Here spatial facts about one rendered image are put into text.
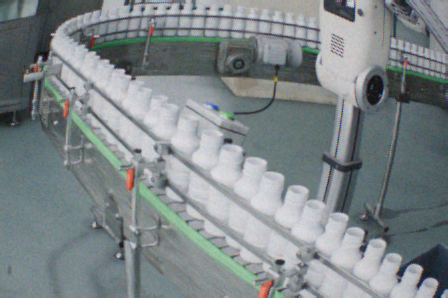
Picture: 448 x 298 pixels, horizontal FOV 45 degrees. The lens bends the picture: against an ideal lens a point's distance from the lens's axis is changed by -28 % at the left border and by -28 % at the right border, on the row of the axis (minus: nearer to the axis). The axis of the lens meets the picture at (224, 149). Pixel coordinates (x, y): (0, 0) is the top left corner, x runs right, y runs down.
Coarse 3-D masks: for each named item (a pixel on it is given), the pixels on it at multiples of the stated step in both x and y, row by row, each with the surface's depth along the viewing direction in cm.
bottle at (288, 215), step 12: (288, 192) 115; (300, 192) 117; (288, 204) 115; (300, 204) 114; (276, 216) 116; (288, 216) 115; (300, 216) 115; (288, 228) 115; (276, 240) 116; (276, 252) 117; (264, 264) 120
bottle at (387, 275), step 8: (392, 256) 94; (400, 256) 93; (384, 264) 92; (392, 264) 91; (384, 272) 92; (392, 272) 92; (376, 280) 93; (384, 280) 92; (392, 280) 92; (376, 288) 92; (384, 288) 92; (392, 288) 92; (368, 296) 94; (384, 296) 92
